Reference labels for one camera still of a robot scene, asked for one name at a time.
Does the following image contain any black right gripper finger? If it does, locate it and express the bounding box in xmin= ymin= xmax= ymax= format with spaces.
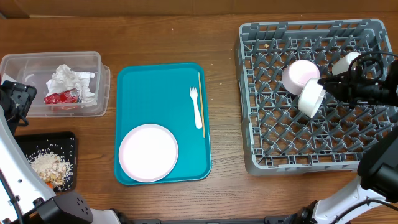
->
xmin=323 ymin=85 xmax=354 ymax=103
xmin=317 ymin=75 xmax=351 ymax=89

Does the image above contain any white paper cup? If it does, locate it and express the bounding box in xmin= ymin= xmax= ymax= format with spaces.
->
xmin=331 ymin=52 xmax=361 ymax=76

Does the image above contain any white round bowl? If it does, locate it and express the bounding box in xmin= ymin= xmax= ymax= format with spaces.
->
xmin=298 ymin=78 xmax=326 ymax=118

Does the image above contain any pink round bowl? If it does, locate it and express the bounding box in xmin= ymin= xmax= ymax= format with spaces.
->
xmin=282 ymin=60 xmax=320 ymax=95

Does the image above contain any wooden chopstick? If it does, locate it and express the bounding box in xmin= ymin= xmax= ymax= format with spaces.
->
xmin=198 ymin=72 xmax=206 ymax=138

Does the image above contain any white plastic fork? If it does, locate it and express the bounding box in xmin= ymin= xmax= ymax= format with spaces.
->
xmin=190 ymin=86 xmax=203 ymax=129

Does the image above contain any large pink plate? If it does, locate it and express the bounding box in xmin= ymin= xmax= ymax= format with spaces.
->
xmin=118 ymin=124 xmax=179 ymax=183

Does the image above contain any red snack wrapper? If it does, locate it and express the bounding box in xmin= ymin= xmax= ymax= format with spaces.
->
xmin=44 ymin=88 xmax=81 ymax=104

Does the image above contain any white paper tissue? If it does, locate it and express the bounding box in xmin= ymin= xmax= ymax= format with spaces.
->
xmin=46 ymin=64 xmax=82 ymax=95

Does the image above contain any white napkin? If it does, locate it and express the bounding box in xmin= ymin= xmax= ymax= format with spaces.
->
xmin=74 ymin=72 xmax=95 ymax=103

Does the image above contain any orange carrot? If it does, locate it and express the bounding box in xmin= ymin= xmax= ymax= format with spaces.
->
xmin=46 ymin=182 xmax=54 ymax=189

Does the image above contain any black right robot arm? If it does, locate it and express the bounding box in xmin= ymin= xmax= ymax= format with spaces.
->
xmin=284 ymin=53 xmax=397 ymax=223

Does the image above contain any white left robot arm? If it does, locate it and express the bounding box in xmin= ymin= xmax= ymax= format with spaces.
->
xmin=1 ymin=81 xmax=120 ymax=224

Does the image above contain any black food waste tray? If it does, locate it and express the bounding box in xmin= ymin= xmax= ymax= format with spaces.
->
xmin=16 ymin=131 xmax=78 ymax=192

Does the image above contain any clear plastic waste bin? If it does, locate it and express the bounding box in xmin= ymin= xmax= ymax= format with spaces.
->
xmin=1 ymin=51 xmax=111 ymax=118

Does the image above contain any grey plastic dish rack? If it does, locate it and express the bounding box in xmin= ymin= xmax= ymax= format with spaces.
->
xmin=236 ymin=19 xmax=397 ymax=175

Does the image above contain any teal plastic serving tray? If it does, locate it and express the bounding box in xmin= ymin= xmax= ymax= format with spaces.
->
xmin=114 ymin=63 xmax=212 ymax=186

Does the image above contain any rice and peanuts pile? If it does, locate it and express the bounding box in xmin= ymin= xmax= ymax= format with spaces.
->
xmin=27 ymin=147 xmax=74 ymax=192

